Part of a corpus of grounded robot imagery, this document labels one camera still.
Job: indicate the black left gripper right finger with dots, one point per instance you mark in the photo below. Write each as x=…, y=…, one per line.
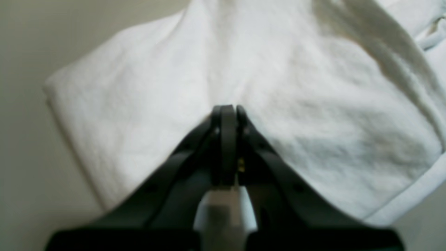
x=290, y=214

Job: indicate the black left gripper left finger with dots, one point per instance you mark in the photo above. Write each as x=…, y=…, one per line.
x=160, y=214

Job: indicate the white printed T-shirt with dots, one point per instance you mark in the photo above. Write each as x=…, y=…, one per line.
x=350, y=93

